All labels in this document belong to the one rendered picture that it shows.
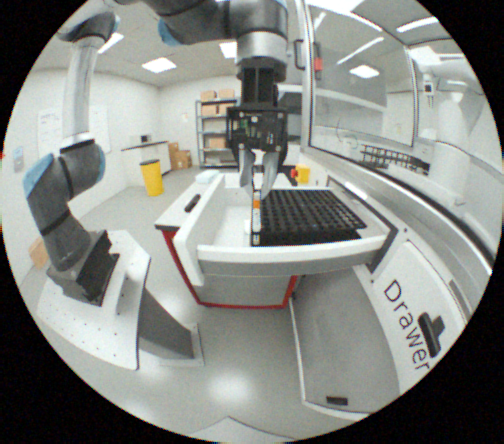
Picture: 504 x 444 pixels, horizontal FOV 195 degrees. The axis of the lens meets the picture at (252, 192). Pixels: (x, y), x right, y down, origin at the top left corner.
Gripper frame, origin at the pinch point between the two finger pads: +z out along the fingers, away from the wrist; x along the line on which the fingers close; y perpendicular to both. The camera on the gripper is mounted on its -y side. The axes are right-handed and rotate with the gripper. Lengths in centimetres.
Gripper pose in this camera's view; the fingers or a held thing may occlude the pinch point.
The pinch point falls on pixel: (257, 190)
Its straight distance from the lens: 27.2
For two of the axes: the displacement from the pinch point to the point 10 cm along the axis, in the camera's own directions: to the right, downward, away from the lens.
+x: 9.9, 0.9, -1.1
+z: -0.3, 9.0, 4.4
